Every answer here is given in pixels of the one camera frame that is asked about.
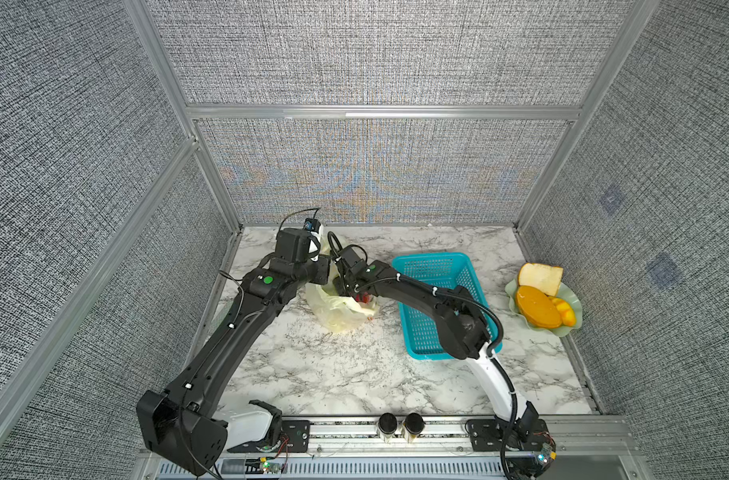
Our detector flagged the yellowish printed plastic bag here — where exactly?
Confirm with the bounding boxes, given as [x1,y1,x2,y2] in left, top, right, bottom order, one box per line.
[306,263,380,333]

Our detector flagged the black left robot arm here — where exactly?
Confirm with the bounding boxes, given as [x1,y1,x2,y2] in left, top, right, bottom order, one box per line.
[136,218,330,478]

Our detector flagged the teal plastic basket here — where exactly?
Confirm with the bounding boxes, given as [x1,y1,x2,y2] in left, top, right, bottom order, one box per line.
[390,251,503,361]

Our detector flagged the left black knob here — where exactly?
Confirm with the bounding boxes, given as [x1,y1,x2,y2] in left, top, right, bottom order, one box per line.
[376,412,399,442]

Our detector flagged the black knob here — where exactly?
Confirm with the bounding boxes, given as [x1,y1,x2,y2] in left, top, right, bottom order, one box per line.
[376,412,399,442]
[402,412,425,443]

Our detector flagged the right black knob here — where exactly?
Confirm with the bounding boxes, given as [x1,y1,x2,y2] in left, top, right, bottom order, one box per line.
[402,412,425,443]

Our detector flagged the round orange bun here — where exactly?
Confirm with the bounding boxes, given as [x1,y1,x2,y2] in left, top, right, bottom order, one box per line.
[514,286,562,329]

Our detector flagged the bread slice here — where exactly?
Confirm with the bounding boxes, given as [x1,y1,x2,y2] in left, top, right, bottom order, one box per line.
[516,263,563,296]

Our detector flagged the light green plate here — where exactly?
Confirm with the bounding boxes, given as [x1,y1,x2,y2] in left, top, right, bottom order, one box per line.
[505,280,583,337]

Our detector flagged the yellow fruit pieces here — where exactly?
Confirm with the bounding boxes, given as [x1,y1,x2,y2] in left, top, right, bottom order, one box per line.
[550,297,577,327]

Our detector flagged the right circuit board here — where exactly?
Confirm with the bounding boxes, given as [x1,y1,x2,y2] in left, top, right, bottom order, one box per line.
[522,444,556,476]

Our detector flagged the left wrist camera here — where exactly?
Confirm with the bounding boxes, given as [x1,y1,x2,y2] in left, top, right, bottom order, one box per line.
[304,218,324,238]

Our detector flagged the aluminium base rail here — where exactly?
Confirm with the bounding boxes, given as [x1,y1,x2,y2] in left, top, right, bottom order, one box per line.
[212,415,653,479]

